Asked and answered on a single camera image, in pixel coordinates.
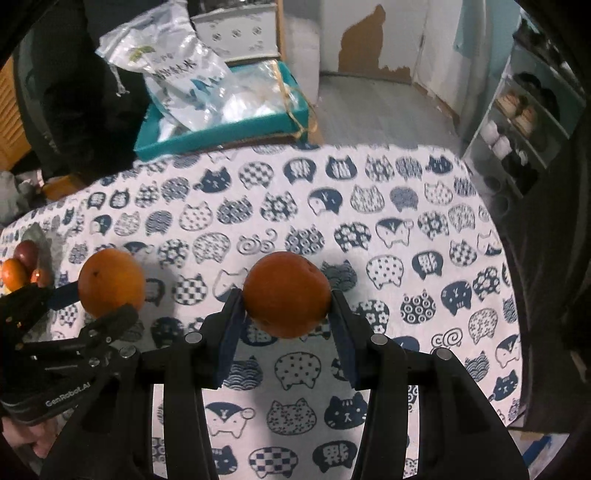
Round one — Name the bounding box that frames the white drawer cabinet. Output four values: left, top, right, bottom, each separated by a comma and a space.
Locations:
191, 0, 283, 64

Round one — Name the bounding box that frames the cat print tablecloth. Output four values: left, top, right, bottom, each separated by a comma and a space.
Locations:
0, 142, 525, 480

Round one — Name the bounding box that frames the grey garment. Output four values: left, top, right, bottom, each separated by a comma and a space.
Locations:
0, 170, 44, 228

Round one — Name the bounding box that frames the dark hanging coat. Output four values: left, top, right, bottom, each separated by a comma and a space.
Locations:
14, 0, 155, 185

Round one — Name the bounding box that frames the small orange tangerine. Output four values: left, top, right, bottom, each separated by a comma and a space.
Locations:
0, 258, 29, 292

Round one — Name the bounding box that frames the teal plastic box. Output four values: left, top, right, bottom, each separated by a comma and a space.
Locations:
134, 61, 311, 161

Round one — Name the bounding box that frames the small red apple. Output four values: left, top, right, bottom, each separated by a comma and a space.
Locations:
13, 239, 40, 274

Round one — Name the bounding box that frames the shoe rack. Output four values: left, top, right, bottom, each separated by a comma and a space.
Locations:
462, 28, 588, 200

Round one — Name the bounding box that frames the person's left hand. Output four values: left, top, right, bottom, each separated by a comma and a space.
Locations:
0, 413, 63, 462

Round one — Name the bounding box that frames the orange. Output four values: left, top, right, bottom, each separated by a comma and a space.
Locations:
78, 248, 146, 319
242, 251, 333, 340

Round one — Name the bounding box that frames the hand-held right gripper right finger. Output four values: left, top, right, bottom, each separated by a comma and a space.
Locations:
330, 291, 532, 480

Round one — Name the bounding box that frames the white printed rice bag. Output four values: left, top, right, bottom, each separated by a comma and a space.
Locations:
96, 0, 232, 131

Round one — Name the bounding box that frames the wooden louvered door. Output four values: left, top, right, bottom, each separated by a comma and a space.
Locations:
0, 60, 34, 172

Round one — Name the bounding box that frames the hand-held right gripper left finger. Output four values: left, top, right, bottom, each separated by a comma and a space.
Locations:
39, 288, 245, 480

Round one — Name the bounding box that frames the beige shoe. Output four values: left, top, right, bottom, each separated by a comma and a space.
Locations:
513, 107, 539, 134
499, 92, 525, 115

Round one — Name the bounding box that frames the clear plastic bag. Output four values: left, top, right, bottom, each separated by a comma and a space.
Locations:
203, 60, 301, 126

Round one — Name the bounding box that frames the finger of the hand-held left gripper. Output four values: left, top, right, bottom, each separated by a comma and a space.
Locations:
44, 282, 83, 311
78, 302, 140, 346

